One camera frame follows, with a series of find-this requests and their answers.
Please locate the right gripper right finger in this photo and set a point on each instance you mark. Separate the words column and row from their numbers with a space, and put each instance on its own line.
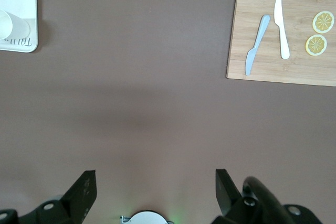
column 228, row 200

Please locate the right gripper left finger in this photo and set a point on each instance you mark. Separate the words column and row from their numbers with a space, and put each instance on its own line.
column 78, row 197

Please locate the white paper-like cup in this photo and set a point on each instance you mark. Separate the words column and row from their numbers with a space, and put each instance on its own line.
column 15, row 27

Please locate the brown table cover sheet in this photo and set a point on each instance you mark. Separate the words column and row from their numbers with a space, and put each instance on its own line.
column 131, row 103

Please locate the wooden cutting board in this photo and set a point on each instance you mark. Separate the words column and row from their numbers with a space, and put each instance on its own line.
column 296, row 69

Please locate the grey plastic knife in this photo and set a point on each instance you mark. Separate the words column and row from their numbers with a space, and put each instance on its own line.
column 256, row 48

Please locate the white plastic knife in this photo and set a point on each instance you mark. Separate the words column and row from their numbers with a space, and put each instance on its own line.
column 282, row 37

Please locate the yellow lemon slice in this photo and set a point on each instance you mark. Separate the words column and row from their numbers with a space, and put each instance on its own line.
column 316, row 45
column 323, row 22

